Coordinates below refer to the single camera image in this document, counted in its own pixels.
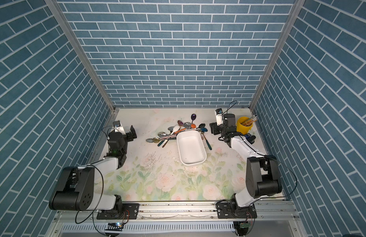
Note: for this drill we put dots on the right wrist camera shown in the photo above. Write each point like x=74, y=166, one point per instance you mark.
x=219, y=116

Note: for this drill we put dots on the white ceramic spoon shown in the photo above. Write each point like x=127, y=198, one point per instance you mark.
x=175, y=129

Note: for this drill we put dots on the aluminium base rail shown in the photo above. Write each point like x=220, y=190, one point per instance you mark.
x=266, y=210

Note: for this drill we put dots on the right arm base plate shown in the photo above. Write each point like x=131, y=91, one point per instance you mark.
x=236, y=211

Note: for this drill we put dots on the purple spoon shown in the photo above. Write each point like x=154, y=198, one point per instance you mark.
x=193, y=118

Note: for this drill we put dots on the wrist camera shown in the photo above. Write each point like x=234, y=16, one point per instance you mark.
x=119, y=126
x=219, y=116

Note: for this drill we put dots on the orange handled spoon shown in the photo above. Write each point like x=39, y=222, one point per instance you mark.
x=193, y=126

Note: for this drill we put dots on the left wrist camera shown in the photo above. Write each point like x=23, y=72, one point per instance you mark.
x=119, y=126

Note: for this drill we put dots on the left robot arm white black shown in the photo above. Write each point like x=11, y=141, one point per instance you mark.
x=81, y=188

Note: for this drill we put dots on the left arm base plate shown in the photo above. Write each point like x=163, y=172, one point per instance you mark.
x=126, y=211

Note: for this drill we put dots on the white plastic storage box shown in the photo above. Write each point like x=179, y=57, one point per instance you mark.
x=191, y=148

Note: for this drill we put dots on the steel spoon pink handle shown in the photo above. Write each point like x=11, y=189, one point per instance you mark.
x=168, y=137

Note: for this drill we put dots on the yellow pen cup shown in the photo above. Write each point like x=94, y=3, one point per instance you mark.
x=240, y=127

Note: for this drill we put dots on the floral table mat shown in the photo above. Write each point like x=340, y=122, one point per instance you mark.
x=152, y=173

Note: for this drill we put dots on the gold spoon green handle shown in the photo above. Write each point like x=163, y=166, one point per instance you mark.
x=205, y=139

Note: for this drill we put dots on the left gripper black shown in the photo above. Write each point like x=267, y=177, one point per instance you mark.
x=128, y=136

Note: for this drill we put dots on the blue black stapler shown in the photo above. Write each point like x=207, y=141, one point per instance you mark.
x=250, y=138

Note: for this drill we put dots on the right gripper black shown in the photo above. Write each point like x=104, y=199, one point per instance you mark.
x=214, y=128

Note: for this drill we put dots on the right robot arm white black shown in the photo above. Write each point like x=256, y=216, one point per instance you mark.
x=262, y=172

